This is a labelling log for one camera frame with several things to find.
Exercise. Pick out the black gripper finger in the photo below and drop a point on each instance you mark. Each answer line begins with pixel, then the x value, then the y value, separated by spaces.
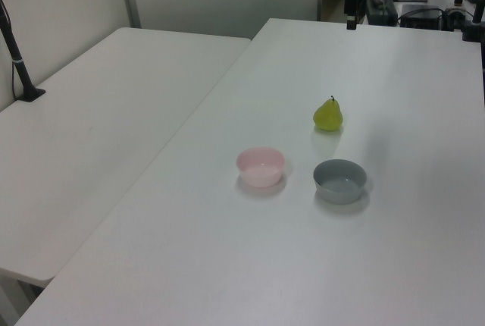
pixel 351 4
pixel 363 0

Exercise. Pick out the green yellow pear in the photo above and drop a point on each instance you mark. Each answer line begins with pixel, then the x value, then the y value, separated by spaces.
pixel 327 117

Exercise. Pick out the grey plastic bowl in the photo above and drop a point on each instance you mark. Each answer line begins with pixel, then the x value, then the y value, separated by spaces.
pixel 340 184

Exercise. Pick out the pink plastic bowl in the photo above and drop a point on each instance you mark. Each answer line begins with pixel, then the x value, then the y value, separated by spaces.
pixel 260 168

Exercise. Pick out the black equipment case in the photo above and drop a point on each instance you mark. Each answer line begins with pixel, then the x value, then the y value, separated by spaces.
pixel 382 11

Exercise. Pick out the black electronics box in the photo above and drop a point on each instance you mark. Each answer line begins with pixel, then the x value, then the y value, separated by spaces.
pixel 420 17

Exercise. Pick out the black clamp stand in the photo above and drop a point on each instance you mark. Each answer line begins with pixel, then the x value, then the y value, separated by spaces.
pixel 471 32

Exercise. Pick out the white side table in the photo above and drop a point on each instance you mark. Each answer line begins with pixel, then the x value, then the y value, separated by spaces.
pixel 94 113

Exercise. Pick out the black camera pole with base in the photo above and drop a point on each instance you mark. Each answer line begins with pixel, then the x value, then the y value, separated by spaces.
pixel 19 66

